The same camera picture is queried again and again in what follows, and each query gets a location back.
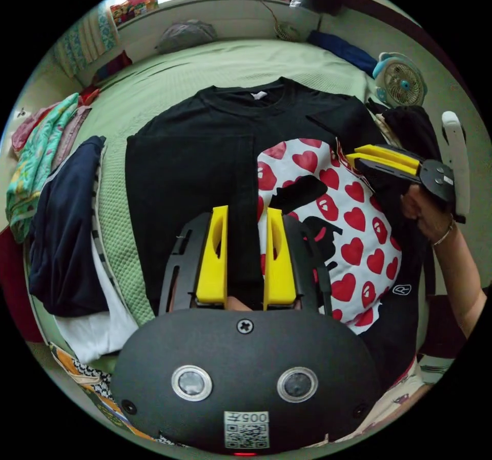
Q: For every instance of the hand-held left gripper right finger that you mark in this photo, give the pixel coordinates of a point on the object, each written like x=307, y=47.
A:
x=283, y=275

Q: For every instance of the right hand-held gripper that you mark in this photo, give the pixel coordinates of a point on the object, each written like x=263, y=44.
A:
x=436, y=177

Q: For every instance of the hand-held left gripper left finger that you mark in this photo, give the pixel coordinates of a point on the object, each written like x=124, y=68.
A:
x=210, y=267

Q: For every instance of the black t-shirt with heart print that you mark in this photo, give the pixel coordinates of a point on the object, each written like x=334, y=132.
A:
x=184, y=183

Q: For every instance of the person's right forearm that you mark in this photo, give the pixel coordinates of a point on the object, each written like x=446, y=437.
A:
x=459, y=275

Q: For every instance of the person's right hand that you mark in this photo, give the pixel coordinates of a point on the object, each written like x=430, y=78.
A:
x=421, y=214

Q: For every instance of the pile of dark clothes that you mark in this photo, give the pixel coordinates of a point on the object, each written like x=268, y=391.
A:
x=409, y=125

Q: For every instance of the white and blue desk fan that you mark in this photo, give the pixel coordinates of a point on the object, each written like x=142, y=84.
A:
x=401, y=81

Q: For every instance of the blue rolled blanket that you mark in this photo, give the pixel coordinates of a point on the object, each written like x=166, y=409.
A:
x=342, y=50

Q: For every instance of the pile of navy and white clothes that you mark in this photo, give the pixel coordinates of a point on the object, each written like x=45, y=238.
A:
x=65, y=237

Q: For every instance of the small round fan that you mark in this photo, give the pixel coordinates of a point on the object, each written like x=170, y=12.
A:
x=286, y=31

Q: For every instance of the bed with green mat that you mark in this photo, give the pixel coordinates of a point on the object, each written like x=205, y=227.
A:
x=169, y=77

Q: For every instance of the pile of floral pastel clothes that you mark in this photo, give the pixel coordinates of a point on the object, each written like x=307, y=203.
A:
x=34, y=167

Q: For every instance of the dark red cloth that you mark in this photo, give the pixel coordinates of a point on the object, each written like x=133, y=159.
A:
x=113, y=65

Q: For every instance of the grey cushion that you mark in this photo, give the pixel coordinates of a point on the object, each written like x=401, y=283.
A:
x=186, y=36

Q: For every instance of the patterned curtain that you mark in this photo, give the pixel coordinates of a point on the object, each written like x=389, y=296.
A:
x=86, y=40

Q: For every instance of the colourful printed bag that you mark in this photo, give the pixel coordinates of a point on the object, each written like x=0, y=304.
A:
x=132, y=8

